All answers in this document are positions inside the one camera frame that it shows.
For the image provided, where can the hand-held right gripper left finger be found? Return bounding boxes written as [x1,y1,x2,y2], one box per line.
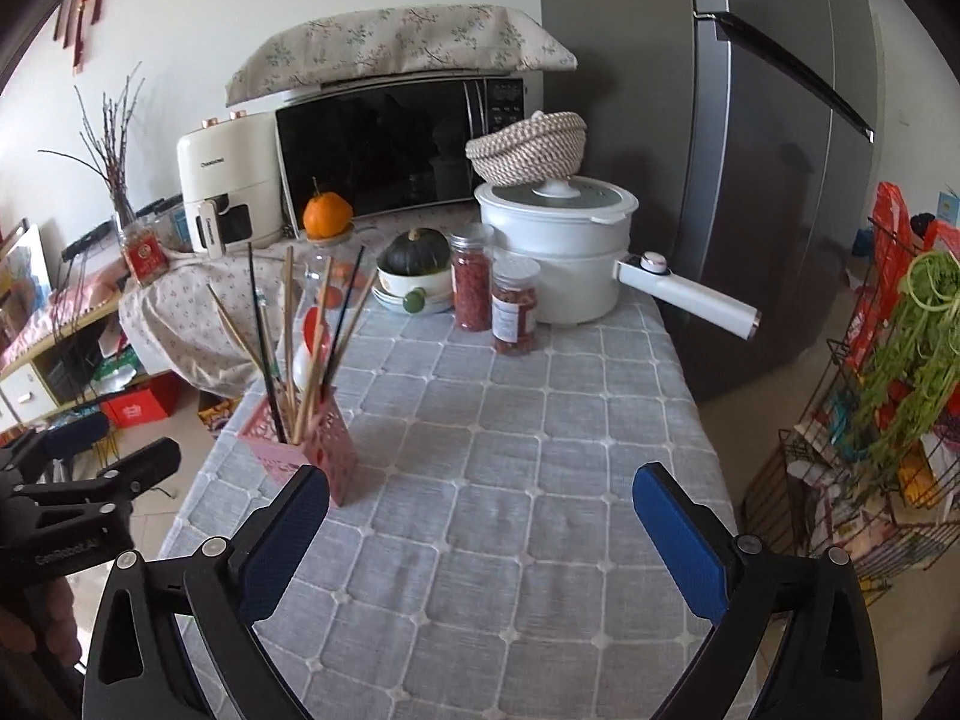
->
[81,465,331,720]

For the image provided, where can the bunch of green vegetables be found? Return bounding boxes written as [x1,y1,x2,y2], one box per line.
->
[846,250,960,460]

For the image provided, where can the bare twigs in vase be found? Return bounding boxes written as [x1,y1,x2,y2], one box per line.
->
[37,62,149,232]

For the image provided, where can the white bowl with green dot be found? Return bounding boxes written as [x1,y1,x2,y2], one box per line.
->
[373,262,455,317]

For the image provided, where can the person's left hand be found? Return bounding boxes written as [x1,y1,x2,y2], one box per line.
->
[0,581,83,668]

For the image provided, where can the red hanging ornament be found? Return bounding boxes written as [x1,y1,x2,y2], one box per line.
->
[55,0,130,77]

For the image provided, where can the orange pumpkin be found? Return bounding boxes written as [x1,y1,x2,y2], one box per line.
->
[303,178,354,239]

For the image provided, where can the woven rope basket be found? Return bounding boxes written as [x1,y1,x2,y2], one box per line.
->
[464,110,589,188]

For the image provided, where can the black chopstick with gold band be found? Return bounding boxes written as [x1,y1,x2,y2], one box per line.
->
[328,243,366,385]
[247,241,287,445]

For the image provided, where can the cream air fryer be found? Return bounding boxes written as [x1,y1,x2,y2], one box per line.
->
[177,112,285,255]

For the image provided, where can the floral cloth cover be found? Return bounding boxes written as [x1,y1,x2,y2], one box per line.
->
[224,5,578,108]

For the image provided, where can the white plastic spoon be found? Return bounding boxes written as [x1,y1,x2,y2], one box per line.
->
[292,345,323,395]

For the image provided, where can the grey refrigerator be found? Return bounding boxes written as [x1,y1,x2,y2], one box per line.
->
[536,0,880,407]

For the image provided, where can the clear jar of goji berries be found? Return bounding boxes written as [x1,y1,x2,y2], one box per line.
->
[448,228,497,333]

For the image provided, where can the black wire rack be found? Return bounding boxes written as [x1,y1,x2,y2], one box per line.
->
[741,216,960,590]

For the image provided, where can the dark green pumpkin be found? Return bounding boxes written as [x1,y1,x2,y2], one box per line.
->
[382,228,452,277]

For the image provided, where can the brown wooden chopstick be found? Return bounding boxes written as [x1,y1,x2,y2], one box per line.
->
[319,272,378,391]
[281,246,298,412]
[294,256,333,442]

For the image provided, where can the wooden side cabinet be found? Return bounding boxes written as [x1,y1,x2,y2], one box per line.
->
[0,270,130,437]

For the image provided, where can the red box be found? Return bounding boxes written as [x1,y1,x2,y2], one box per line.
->
[100,373,182,430]

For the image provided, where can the picture frame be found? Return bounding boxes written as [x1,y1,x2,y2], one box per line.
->
[0,217,55,310]

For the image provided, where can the black microwave oven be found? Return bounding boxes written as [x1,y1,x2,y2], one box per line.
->
[273,75,530,239]

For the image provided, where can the cherry print cloth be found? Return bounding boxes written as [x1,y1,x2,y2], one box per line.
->
[118,249,302,400]

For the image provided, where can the grey checked tablecloth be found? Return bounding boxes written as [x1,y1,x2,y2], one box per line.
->
[154,291,751,720]

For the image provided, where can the red plastic spoon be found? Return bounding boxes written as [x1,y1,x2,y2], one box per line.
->
[303,306,332,362]

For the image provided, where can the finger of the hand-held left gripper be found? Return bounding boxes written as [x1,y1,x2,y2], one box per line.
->
[11,439,183,518]
[0,411,111,481]

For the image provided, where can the clear glass jar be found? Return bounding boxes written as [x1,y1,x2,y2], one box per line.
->
[300,232,358,302]

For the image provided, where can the labelled jar of dried fruit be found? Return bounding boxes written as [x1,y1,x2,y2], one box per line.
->
[491,256,542,356]

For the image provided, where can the white electric pot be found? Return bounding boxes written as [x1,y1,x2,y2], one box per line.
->
[474,175,761,344]

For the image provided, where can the red plastic bag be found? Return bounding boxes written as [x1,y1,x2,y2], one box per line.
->
[838,181,917,392]

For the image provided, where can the jar with red label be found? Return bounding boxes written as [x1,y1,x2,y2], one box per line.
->
[120,220,171,287]

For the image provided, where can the thin bamboo chopstick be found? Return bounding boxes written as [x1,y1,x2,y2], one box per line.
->
[221,306,286,410]
[206,283,282,407]

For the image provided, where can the pink perforated utensil holder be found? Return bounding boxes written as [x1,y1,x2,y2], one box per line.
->
[238,382,356,508]

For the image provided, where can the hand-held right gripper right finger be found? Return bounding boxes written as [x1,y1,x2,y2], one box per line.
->
[632,463,882,720]

